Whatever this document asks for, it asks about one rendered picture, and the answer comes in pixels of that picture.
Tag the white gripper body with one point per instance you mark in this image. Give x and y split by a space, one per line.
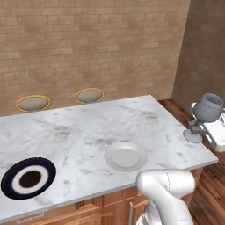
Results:
218 134

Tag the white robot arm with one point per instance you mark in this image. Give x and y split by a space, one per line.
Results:
164 193

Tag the grey wine glass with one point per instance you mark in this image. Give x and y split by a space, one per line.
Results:
207 110

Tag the white plate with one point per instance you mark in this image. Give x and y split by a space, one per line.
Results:
126 156

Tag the dark blue plate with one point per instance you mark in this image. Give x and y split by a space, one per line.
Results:
29 178

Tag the wooden drawer front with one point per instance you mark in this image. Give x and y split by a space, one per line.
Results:
113 197

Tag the yellow rimmed grey stool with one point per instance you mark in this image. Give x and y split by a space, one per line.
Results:
32 103
89 95

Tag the wooden cabinet door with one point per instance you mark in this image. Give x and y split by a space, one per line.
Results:
115 214

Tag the curved wooden bar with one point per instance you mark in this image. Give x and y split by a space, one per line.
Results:
73 211
93 217

